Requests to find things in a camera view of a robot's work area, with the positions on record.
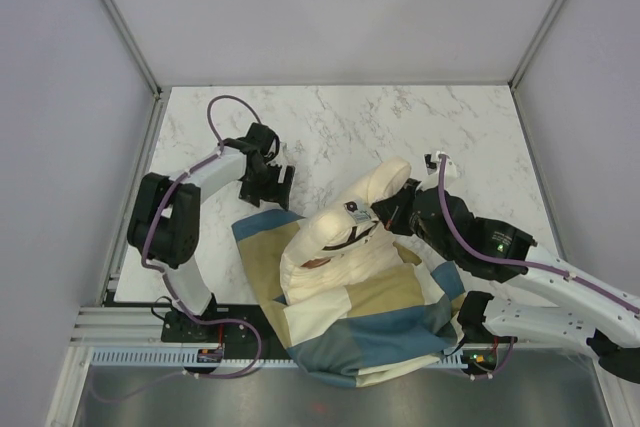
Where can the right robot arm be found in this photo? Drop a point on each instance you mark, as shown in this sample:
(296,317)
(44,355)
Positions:
(584,314)

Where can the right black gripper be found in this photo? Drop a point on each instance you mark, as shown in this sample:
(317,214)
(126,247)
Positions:
(390,212)

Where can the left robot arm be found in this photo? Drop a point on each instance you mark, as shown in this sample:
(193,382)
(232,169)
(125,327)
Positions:
(165,222)

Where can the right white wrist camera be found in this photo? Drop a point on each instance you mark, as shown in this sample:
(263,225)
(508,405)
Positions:
(438,162)

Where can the right aluminium frame post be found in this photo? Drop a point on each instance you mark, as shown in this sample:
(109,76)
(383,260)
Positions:
(542,31)

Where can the aluminium frame post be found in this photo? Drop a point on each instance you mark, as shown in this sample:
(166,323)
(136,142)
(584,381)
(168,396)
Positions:
(542,31)
(126,36)

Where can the blue beige checked pillowcase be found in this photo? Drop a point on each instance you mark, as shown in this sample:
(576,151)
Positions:
(261,240)

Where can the white slotted cable duct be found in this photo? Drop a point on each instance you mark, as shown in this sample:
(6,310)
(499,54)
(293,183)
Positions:
(193,357)

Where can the cream bear print pillow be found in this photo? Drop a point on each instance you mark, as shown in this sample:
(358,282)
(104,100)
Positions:
(345,242)

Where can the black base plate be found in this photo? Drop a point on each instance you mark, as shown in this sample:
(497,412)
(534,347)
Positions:
(225,332)

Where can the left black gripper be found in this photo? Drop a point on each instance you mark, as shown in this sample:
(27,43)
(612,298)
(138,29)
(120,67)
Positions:
(278,193)

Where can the left aluminium frame post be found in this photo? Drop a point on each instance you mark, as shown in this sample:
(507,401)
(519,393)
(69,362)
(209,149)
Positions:
(126,36)

